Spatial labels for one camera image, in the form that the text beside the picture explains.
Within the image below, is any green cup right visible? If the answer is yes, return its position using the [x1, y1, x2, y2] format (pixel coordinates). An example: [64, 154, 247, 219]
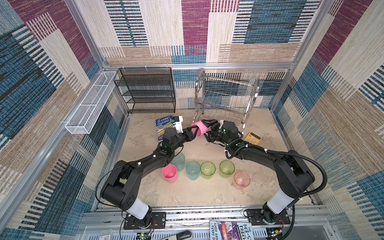
[219, 160, 236, 179]

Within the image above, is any clear pink cup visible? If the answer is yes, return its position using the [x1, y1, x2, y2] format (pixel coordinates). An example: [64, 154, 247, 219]
[234, 171, 251, 188]

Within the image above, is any silver metal dish rack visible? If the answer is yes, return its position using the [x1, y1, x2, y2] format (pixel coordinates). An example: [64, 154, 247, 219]
[193, 69, 260, 132]

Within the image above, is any green cup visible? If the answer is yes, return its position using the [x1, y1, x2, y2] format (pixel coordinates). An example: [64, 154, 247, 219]
[219, 160, 236, 179]
[201, 161, 216, 180]

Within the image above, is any blue treehouse book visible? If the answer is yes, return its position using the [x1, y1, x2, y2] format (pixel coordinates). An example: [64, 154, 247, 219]
[155, 116, 174, 142]

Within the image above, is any teal cup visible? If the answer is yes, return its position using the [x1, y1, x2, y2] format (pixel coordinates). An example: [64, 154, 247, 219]
[171, 153, 186, 172]
[186, 161, 201, 181]

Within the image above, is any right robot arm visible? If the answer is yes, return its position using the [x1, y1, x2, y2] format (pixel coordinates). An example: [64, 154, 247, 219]
[199, 120, 328, 224]

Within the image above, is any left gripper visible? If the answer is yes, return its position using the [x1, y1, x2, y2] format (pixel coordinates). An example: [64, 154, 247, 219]
[170, 126, 198, 154]

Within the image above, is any pink cup front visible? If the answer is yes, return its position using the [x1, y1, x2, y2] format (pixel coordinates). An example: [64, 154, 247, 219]
[162, 164, 178, 184]

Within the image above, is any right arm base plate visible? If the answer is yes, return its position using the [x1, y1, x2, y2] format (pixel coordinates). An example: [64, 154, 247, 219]
[243, 208, 291, 226]

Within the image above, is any purple treehouse book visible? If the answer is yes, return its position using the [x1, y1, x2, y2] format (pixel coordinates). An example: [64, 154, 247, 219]
[210, 220, 254, 240]

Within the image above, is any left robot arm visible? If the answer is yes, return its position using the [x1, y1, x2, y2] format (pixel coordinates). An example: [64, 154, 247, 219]
[100, 127, 199, 223]

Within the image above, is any green cup left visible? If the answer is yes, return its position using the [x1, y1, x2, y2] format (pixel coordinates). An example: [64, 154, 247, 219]
[201, 161, 216, 180]

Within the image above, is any black mesh shelf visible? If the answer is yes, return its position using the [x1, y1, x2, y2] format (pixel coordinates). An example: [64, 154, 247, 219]
[115, 67, 176, 114]

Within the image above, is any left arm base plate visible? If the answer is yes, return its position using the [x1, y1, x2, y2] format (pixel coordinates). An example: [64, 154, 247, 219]
[123, 212, 167, 230]

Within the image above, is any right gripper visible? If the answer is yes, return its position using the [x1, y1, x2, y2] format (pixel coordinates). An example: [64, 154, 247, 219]
[201, 119, 230, 146]

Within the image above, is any yellow calculator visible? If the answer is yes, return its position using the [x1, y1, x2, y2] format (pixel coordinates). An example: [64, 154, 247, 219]
[244, 132, 263, 145]

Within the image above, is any white wire wall basket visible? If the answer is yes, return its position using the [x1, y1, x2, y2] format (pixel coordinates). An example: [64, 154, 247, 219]
[65, 72, 117, 135]

